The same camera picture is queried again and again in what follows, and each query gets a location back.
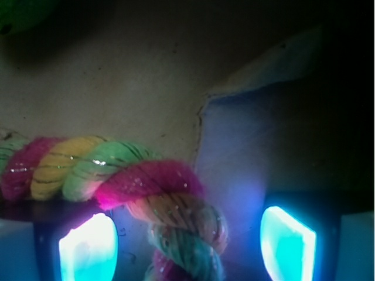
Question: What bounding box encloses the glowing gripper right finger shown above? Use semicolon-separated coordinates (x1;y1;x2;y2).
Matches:
260;193;342;281

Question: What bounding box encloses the multicolored twisted rope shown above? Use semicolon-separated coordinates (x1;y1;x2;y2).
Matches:
0;135;229;281

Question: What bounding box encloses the brown paper bag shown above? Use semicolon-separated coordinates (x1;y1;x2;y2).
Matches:
0;0;375;223

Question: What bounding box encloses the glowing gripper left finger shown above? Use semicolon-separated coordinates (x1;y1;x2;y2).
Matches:
35;213;118;280

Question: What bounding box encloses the green fuzzy plush toy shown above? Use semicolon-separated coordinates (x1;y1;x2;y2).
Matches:
1;0;60;36

